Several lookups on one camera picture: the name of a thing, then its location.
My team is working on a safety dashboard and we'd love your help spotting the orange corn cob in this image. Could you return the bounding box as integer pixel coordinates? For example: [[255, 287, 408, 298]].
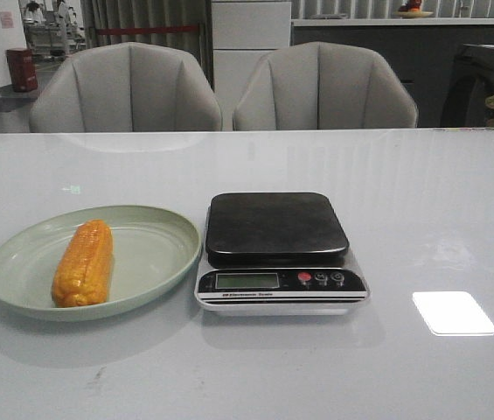
[[51, 220, 114, 308]]

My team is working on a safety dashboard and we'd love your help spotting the black silver kitchen scale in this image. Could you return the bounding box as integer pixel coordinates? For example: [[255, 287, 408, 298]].
[[194, 192, 371, 316]]

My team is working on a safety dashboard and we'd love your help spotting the right grey upholstered chair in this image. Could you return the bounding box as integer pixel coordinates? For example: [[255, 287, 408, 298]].
[[233, 42, 419, 131]]

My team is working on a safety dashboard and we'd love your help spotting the grey upholstered chair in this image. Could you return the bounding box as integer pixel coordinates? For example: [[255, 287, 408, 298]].
[[233, 42, 419, 131], [29, 42, 222, 133]]

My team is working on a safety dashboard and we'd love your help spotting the light green plate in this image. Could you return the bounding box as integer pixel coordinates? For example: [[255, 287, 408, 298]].
[[0, 206, 202, 322]]

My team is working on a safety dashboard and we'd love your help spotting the left grey upholstered chair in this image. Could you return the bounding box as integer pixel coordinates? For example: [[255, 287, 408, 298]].
[[29, 42, 222, 133]]

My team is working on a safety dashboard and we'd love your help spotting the white drawer cabinet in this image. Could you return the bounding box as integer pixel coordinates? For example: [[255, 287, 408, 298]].
[[211, 1, 291, 130]]

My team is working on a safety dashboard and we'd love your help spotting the red barrier belt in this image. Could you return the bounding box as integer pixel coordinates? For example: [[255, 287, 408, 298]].
[[95, 24, 200, 36]]

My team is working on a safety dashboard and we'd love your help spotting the grey counter with white top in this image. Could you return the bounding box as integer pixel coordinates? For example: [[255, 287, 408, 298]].
[[292, 17, 494, 127]]

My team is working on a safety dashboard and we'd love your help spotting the fruit bowl on counter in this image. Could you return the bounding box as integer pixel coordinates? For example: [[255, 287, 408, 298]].
[[393, 0, 433, 18]]

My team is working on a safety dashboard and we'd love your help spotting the dark appliance at right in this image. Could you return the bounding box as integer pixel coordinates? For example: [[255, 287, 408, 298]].
[[440, 44, 494, 127]]

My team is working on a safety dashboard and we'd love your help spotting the pink wall notice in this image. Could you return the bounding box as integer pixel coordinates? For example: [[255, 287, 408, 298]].
[[0, 11, 14, 29]]

